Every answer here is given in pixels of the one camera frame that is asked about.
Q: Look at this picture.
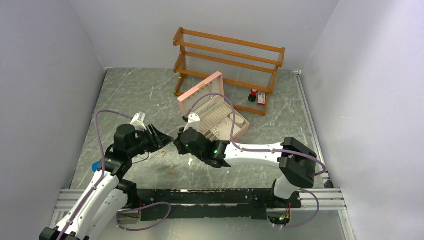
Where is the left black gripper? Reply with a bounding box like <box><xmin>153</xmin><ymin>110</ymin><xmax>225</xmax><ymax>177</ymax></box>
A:
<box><xmin>127</xmin><ymin>123</ymin><xmax>174</xmax><ymax>158</ymax></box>

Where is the pink jewelry box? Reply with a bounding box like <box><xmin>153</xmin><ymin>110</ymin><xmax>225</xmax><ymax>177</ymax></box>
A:
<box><xmin>177</xmin><ymin>71</ymin><xmax>250</xmax><ymax>141</ymax></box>

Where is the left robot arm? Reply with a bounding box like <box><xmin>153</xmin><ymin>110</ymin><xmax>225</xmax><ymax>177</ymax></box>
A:
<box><xmin>39</xmin><ymin>124</ymin><xmax>174</xmax><ymax>240</ymax></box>

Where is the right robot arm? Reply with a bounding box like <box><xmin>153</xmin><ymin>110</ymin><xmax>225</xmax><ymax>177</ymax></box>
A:
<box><xmin>174</xmin><ymin>127</ymin><xmax>326</xmax><ymax>207</ymax></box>

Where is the small red white box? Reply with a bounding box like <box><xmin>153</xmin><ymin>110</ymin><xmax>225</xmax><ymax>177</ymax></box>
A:
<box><xmin>257</xmin><ymin>92</ymin><xmax>266</xmax><ymax>106</ymax></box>

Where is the wooden two-tier shelf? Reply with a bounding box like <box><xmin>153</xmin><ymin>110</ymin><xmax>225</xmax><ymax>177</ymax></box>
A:
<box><xmin>172</xmin><ymin>27</ymin><xmax>286</xmax><ymax>116</ymax></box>

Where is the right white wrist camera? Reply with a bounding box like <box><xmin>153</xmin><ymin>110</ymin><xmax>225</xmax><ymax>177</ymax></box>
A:
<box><xmin>183</xmin><ymin>113</ymin><xmax>201</xmax><ymax>132</ymax></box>

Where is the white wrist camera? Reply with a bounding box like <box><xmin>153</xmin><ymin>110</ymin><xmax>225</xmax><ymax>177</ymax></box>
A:
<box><xmin>183</xmin><ymin>113</ymin><xmax>201</xmax><ymax>132</ymax></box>
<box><xmin>130</xmin><ymin>111</ymin><xmax>147</xmax><ymax>132</ymax></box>

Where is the silver wire necklace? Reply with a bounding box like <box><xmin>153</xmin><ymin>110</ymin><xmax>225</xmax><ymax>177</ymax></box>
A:
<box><xmin>134</xmin><ymin>150</ymin><xmax>161</xmax><ymax>163</ymax></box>

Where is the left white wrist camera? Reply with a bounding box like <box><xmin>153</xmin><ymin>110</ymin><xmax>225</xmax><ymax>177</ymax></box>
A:
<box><xmin>130</xmin><ymin>111</ymin><xmax>147</xmax><ymax>132</ymax></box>

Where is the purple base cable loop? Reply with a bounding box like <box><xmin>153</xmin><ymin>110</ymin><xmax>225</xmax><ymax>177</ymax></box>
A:
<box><xmin>115</xmin><ymin>202</ymin><xmax>173</xmax><ymax>232</ymax></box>

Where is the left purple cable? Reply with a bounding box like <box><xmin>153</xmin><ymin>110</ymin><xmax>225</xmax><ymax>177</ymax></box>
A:
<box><xmin>54</xmin><ymin>109</ymin><xmax>140</xmax><ymax>240</ymax></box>

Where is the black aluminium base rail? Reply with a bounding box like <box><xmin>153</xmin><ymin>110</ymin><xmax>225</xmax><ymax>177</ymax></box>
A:
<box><xmin>54</xmin><ymin>188</ymin><xmax>347</xmax><ymax>221</ymax></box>

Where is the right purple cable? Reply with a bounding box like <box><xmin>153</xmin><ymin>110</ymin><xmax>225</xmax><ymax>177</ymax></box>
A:
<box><xmin>183</xmin><ymin>93</ymin><xmax>328</xmax><ymax>176</ymax></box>

